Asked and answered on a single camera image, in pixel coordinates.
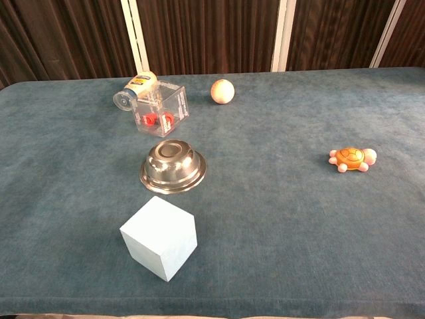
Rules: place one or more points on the orange pink turtle toy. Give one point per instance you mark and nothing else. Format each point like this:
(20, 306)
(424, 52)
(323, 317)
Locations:
(350, 157)

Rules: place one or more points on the red items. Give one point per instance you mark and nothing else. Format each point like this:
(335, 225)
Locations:
(149, 119)

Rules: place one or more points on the mayonnaise squeeze bottle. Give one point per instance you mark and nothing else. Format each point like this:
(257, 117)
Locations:
(139, 84)

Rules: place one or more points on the upturned steel bowl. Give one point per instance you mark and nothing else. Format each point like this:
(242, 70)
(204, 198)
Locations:
(172, 166)

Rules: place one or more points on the pale pink ball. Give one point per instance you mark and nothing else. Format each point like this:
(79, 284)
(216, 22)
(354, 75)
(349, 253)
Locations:
(222, 91)

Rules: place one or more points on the clear plastic box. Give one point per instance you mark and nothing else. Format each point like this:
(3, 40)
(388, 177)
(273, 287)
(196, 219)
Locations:
(174, 99)

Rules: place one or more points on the blue tablecloth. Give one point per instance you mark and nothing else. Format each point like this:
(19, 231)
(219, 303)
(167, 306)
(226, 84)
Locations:
(265, 216)

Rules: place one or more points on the light blue cube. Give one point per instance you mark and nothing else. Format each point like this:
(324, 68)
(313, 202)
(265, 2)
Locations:
(156, 232)

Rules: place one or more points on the white frame post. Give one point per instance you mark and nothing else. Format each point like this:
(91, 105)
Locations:
(388, 33)
(135, 33)
(284, 33)

